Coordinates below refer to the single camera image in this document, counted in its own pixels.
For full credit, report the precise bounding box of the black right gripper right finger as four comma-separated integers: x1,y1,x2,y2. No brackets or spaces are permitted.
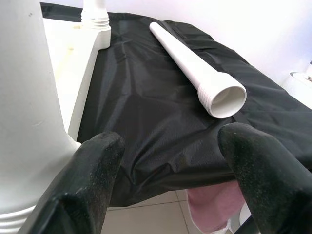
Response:
218,122,312,234

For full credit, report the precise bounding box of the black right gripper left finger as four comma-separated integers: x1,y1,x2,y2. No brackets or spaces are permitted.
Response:
18,131,126,234

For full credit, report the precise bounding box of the white plastic table leg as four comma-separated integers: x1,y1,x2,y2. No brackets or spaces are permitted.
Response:
0,0,82,234
81,0,111,30
149,21,248,120

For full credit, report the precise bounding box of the white plastic children table top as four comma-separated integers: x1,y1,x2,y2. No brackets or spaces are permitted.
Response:
42,18,113,144

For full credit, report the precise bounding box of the black table cloth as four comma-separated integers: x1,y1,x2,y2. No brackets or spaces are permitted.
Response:
40,1,312,208

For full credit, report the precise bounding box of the white flat floor plate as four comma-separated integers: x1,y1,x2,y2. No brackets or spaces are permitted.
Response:
289,71,312,88

